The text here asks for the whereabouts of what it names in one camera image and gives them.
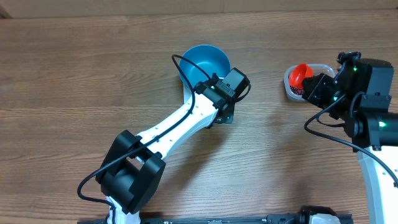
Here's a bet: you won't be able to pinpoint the white digital kitchen scale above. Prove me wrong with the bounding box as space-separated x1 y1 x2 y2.
183 77 234 124

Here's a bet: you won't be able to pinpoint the orange scoop blue handle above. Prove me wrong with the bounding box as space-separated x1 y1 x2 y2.
289 63 313 89

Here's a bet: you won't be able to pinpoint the clear plastic container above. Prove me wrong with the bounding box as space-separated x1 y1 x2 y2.
284 63 336 102

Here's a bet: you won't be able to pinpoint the teal blue bowl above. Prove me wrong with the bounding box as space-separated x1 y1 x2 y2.
179 45 231 88

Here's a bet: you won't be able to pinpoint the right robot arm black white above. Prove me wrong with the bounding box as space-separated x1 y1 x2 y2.
302 52 397 223

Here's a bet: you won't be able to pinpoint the red beans in container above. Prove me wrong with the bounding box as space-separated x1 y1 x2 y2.
290 86 304 95

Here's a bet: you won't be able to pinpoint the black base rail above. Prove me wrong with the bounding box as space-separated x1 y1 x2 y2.
77 205 354 224

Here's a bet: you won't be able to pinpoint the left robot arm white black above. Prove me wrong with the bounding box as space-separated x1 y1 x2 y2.
95 68 251 223

